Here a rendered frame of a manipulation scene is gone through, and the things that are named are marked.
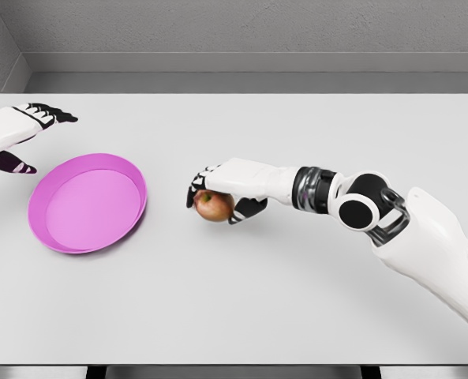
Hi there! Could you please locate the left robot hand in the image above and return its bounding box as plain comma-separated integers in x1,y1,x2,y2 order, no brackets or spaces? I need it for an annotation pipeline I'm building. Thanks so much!
0,102,79,174

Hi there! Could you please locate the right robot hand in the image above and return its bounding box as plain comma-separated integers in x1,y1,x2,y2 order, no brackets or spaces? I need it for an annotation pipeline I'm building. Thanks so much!
185,157,274,225

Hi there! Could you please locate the red-brown apple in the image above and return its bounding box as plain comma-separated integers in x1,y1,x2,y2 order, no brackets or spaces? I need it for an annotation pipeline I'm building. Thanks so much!
193,189,235,223

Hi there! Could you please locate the pink round plate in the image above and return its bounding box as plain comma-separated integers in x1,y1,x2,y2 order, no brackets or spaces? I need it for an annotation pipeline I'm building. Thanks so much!
28,153,148,257

